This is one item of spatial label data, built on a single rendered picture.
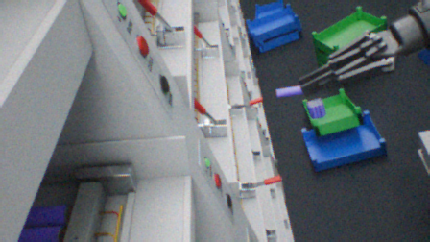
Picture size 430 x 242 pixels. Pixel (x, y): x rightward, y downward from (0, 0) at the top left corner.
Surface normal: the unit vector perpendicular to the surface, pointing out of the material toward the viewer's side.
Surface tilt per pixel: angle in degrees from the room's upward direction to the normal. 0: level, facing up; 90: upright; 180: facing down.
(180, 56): 17
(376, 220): 0
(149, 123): 90
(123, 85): 90
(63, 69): 107
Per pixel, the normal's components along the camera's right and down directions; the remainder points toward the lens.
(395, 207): -0.33, -0.70
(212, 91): -0.05, -0.75
